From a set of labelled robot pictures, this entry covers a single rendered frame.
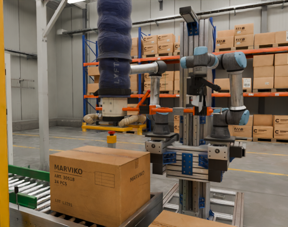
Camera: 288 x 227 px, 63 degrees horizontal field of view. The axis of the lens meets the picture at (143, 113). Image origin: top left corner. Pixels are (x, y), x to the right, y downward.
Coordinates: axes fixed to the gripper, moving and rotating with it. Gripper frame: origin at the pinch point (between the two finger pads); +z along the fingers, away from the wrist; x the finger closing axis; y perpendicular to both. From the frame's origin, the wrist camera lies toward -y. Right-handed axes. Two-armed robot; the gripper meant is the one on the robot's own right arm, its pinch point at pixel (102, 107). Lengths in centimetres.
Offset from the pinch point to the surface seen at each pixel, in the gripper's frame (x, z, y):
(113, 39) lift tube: -37, -43, 37
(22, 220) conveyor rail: -60, 74, -21
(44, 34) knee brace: 131, -128, -226
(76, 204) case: -45, 64, 11
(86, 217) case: -44, 70, 20
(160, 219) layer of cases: -20, 74, 61
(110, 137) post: 20.3, 28.2, -6.9
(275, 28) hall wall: 824, -276, 149
